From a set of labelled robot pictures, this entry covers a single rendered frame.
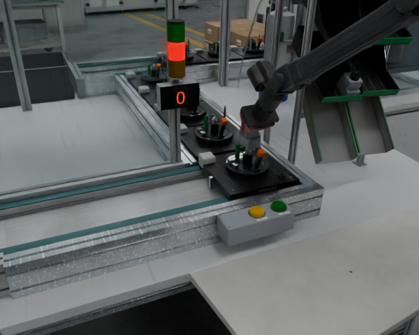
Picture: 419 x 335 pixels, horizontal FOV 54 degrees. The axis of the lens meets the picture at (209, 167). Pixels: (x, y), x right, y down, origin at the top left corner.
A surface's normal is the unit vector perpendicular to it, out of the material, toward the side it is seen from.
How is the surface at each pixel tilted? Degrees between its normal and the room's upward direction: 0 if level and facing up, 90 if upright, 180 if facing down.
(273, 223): 90
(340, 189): 0
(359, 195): 0
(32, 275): 90
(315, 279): 0
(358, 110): 45
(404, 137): 90
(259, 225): 90
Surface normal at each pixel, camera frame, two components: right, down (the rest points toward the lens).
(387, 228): 0.02, -0.87
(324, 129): 0.18, -0.28
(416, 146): 0.40, 0.46
